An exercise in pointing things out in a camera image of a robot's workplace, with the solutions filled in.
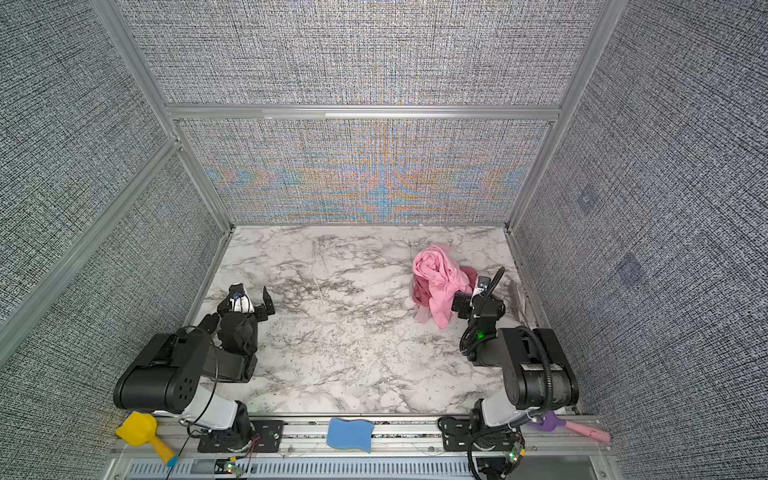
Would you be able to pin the yellow toy scoop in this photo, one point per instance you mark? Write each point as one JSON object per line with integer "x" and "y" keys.
{"x": 139, "y": 429}

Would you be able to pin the aluminium front rail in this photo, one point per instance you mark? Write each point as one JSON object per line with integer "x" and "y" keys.
{"x": 388, "y": 446}

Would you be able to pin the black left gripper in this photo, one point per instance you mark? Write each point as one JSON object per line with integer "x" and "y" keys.
{"x": 260, "y": 312}

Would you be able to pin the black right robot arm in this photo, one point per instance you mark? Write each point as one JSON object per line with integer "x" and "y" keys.
{"x": 537, "y": 376}

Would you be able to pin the blue sponge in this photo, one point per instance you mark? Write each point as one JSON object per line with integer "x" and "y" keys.
{"x": 345, "y": 434}

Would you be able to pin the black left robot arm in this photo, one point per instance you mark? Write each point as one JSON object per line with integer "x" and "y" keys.
{"x": 178, "y": 374}

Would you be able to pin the dark magenta cloth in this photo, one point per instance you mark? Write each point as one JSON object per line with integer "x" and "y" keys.
{"x": 421, "y": 295}

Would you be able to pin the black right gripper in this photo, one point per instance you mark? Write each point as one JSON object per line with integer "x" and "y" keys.
{"x": 466, "y": 302}

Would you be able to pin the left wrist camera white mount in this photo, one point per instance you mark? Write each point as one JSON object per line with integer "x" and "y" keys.
{"x": 240, "y": 302}

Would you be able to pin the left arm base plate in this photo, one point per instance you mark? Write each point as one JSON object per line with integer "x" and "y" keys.
{"x": 260, "y": 436}

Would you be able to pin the purple pink handled tool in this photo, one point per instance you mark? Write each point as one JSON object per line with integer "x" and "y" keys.
{"x": 551, "y": 421}

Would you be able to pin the bright pink cloth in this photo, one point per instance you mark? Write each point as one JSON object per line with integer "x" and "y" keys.
{"x": 445, "y": 278}

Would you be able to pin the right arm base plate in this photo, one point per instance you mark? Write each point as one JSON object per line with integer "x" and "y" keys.
{"x": 457, "y": 433}

